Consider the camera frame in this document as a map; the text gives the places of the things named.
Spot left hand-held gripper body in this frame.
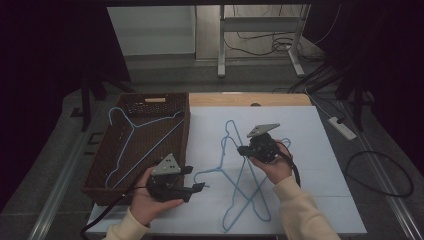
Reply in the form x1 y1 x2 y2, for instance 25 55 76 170
146 153 194 204

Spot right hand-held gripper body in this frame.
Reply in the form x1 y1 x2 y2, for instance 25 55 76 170
246 123 282 165

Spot brown woven basket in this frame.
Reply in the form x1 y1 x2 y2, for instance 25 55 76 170
81 92 192 207

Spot person's right hand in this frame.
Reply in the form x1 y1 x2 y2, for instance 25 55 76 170
249 141 294 186

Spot person's left hand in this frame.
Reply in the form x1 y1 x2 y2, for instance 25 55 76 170
129 166 185 227

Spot white board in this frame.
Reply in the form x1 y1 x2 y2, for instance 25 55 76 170
84 105 368 235

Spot white power strip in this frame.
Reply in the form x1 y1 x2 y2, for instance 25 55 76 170
327 116 358 141

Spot black stand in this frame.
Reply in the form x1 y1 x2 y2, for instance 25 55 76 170
334 64 377 133
69 68 135 133

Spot white panel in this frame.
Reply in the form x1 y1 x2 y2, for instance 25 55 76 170
106 5 196 57

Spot right hand-held gripper black cable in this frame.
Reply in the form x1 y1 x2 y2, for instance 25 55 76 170
275 141 302 188

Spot hand-held gripper black cable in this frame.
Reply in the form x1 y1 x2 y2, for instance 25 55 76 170
275 141 302 188
79 186 149 240

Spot white power strip cable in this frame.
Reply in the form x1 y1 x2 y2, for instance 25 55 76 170
303 87 332 120

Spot left hand-held gripper black cable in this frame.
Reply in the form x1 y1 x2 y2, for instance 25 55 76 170
79 186 149 240

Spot black floor cables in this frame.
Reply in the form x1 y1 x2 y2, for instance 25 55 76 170
222 3 343 64

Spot aluminium rail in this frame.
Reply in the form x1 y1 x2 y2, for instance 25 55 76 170
338 99 424 240
28 109 101 240

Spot white desk frame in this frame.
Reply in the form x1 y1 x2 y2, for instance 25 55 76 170
217 3 312 79

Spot black looped cable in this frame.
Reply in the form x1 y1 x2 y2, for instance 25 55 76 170
344 150 415 198

